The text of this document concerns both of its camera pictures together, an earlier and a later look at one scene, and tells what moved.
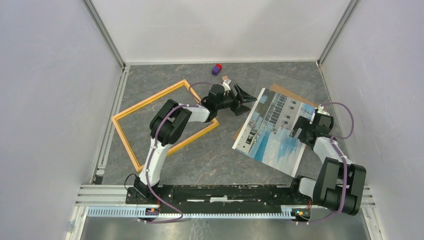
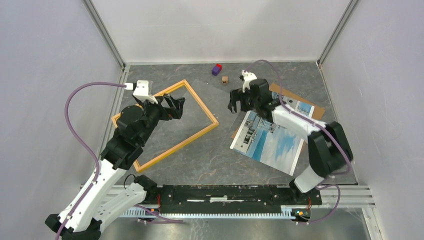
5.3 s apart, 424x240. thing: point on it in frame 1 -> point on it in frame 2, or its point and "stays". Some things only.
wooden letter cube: x=224 y=78 stays
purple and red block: x=216 y=69 stays
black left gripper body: x=230 y=101 -> x=154 y=112
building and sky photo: x=265 y=136 stays
